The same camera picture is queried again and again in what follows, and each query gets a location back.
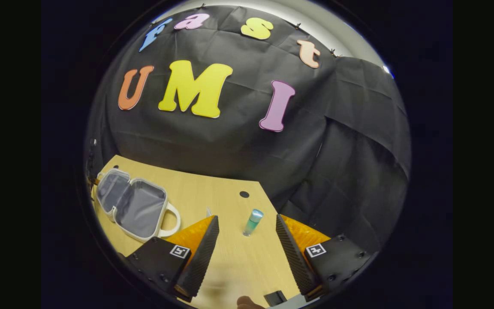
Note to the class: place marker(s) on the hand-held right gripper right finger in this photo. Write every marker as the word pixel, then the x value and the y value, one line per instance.
pixel 294 262

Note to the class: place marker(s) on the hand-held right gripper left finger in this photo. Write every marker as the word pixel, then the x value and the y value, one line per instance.
pixel 202 262

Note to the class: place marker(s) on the white suitcase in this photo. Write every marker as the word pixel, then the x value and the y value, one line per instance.
pixel 140 206

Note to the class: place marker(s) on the clear bottle with teal cap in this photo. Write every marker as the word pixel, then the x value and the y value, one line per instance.
pixel 252 223

